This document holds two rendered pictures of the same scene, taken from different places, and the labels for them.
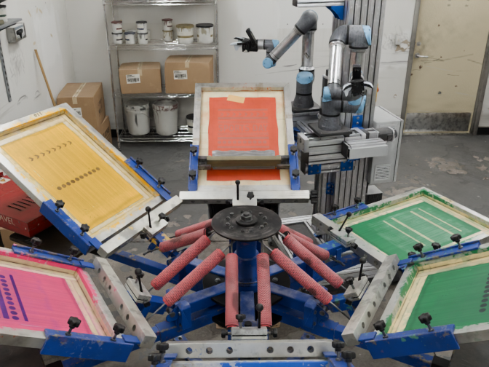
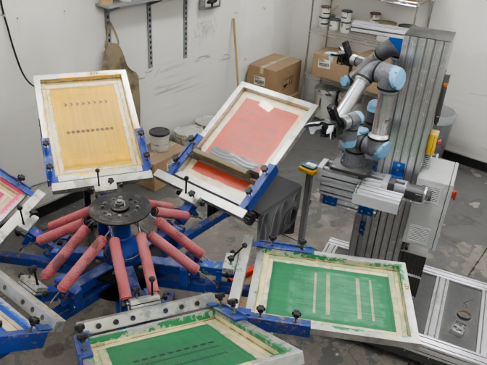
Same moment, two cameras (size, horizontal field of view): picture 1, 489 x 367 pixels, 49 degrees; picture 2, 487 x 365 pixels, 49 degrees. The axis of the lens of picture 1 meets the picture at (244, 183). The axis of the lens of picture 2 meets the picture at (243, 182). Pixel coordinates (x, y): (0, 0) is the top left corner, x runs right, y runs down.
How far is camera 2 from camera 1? 191 cm
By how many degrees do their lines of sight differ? 33
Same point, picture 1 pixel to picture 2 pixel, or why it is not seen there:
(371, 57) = (423, 104)
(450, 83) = not seen: outside the picture
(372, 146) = (380, 199)
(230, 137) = (235, 138)
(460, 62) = not seen: outside the picture
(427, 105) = not seen: outside the picture
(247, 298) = (101, 268)
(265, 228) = (122, 218)
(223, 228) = (98, 204)
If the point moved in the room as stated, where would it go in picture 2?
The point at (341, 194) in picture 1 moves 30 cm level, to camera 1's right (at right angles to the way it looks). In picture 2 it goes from (371, 239) to (414, 258)
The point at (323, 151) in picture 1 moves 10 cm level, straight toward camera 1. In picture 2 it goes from (336, 185) to (325, 190)
